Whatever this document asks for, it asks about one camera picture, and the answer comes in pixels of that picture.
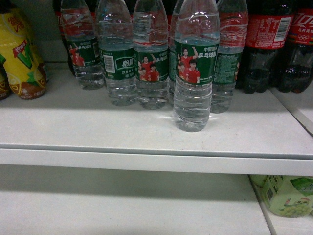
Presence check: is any water bottle behind front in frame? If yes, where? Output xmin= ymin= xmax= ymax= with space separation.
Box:
xmin=168 ymin=6 xmax=179 ymax=105

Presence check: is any cola bottle red label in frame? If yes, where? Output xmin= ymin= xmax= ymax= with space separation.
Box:
xmin=236 ymin=0 xmax=296 ymax=94

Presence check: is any water bottle green label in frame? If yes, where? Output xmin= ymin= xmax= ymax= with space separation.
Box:
xmin=174 ymin=0 xmax=220 ymax=132

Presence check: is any cola bottle far right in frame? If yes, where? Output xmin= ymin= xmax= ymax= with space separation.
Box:
xmin=277 ymin=0 xmax=313 ymax=93

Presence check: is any yellow lemon tea bottle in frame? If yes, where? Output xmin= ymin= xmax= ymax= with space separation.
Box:
xmin=0 ymin=6 xmax=46 ymax=100

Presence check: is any water bottle right side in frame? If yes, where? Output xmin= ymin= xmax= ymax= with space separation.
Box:
xmin=211 ymin=0 xmax=248 ymax=114

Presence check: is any water bottle players label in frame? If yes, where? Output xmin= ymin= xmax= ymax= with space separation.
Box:
xmin=133 ymin=0 xmax=169 ymax=110

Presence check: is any cola bottle behind water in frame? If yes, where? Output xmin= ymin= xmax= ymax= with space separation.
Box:
xmin=53 ymin=0 xmax=76 ymax=76

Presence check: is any water bottle far left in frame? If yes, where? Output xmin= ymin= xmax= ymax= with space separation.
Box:
xmin=61 ymin=0 xmax=104 ymax=90

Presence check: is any water bottle barcode label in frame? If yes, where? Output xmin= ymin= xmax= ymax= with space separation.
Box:
xmin=95 ymin=0 xmax=137 ymax=106

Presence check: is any white metal shelf board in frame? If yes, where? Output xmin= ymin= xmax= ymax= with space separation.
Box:
xmin=0 ymin=63 xmax=313 ymax=176

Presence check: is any green grape drink bottle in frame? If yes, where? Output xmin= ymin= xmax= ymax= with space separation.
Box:
xmin=250 ymin=175 xmax=313 ymax=218

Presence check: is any lemon tea bottle left edge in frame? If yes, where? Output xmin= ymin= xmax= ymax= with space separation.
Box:
xmin=0 ymin=55 xmax=11 ymax=100

